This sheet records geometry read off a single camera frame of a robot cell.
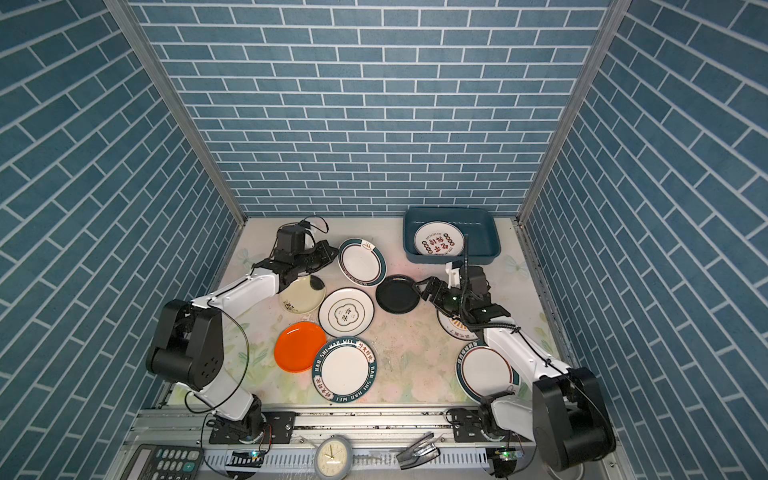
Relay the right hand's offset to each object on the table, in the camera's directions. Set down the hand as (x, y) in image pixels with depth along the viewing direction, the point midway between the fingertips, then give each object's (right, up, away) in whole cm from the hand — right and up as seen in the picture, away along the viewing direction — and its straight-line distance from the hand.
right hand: (418, 288), depth 84 cm
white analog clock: (-20, -36, -17) cm, 45 cm away
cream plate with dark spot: (-37, -4, +13) cm, 39 cm away
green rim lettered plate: (-21, -23, 0) cm, 31 cm away
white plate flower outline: (-22, -9, +10) cm, 26 cm away
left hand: (-23, +11, +6) cm, 27 cm away
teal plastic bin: (+27, +21, +34) cm, 48 cm away
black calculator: (-59, -38, -16) cm, 72 cm away
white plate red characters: (+11, +14, +29) cm, 34 cm away
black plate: (-6, -5, +18) cm, 19 cm away
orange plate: (-36, -18, +3) cm, 40 cm away
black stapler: (-1, -36, -15) cm, 39 cm away
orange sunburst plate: (+12, -13, +7) cm, 19 cm away
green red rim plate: (+18, -24, 0) cm, 30 cm away
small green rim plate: (-18, +6, +14) cm, 24 cm away
